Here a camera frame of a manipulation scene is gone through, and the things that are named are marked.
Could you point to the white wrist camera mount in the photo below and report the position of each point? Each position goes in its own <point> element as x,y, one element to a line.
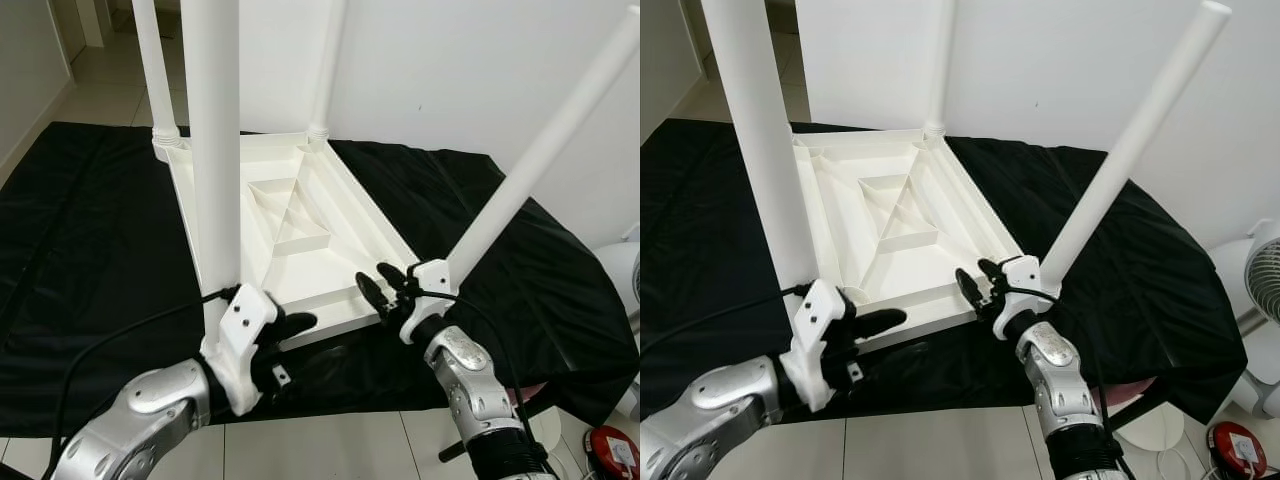
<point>1025,270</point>
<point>245,320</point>
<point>430,272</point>
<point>820,320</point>

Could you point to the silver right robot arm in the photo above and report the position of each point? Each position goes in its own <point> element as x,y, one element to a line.
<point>1050,360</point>
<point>460,365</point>

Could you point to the red round floor device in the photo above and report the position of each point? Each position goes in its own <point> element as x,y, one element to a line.
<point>1238,448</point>
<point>612,450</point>

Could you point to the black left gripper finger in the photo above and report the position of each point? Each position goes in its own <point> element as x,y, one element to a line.
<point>320,362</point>
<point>292,325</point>
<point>880,322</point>
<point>895,358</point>

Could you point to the black table cloth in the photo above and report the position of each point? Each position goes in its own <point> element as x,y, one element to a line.
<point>100,250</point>
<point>700,250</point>

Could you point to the white plastic children table top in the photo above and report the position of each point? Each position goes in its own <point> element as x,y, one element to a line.
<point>900,270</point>
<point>300,260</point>

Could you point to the black metal table leg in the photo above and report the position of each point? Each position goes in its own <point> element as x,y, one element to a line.
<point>1140,412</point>
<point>452,452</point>

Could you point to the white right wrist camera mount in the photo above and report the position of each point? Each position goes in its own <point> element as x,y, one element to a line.
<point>1025,270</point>
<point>430,272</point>

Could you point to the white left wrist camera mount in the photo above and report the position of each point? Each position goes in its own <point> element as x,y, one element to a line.
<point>245,320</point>
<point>820,320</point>

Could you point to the pink rounded object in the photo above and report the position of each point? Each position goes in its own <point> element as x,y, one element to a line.
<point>1130,388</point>
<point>530,390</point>

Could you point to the white door frame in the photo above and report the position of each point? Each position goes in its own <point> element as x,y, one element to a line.
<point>95,20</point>

